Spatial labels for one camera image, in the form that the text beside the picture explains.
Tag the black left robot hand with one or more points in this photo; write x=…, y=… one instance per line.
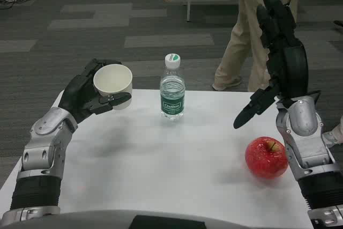
x=77, y=97

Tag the clear water bottle green label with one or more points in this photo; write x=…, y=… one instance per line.
x=172, y=89

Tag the red apple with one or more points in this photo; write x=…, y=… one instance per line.
x=266, y=158

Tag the white paper cup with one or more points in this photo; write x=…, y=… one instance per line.
x=113, y=84

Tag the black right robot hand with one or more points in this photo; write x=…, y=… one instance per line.
x=289, y=70

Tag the person in beige trousers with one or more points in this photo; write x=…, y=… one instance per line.
x=246, y=38

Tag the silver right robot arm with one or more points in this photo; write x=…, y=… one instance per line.
x=311, y=148

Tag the silver robot chest black window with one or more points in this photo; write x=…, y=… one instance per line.
x=112, y=219

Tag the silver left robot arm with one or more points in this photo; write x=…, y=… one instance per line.
x=40, y=156

